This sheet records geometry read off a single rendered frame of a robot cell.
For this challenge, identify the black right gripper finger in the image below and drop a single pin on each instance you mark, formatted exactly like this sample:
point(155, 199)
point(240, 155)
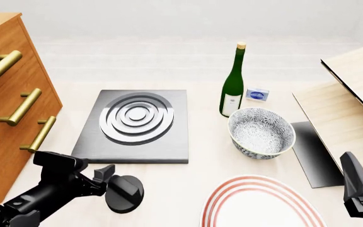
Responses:
point(354, 179)

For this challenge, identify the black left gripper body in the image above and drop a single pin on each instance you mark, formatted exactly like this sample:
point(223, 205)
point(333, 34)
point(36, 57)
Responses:
point(90, 186)

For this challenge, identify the white plate with red rings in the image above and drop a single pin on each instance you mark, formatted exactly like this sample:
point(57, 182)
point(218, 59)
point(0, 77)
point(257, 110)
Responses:
point(257, 208)

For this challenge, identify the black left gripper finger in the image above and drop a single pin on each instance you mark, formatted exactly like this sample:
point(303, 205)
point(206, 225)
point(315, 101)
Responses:
point(104, 173)

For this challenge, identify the flat black stove plate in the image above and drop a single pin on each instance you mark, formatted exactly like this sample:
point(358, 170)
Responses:
point(169, 132)

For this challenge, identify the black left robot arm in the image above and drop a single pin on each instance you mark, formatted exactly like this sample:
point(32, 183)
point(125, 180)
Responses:
point(33, 198)

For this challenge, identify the round black stove knob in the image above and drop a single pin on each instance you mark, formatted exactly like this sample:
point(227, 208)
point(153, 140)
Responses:
point(123, 196)

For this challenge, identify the pale wooden rack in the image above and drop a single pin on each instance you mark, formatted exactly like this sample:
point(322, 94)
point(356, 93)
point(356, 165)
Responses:
point(336, 113)

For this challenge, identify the green wine bottle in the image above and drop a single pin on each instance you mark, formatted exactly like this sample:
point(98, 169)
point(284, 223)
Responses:
point(232, 89)

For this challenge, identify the blue patterned bowl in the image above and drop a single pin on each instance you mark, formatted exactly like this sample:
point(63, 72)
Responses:
point(260, 134)

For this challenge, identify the small blue printed box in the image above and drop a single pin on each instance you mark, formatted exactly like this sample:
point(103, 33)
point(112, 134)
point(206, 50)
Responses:
point(257, 94)

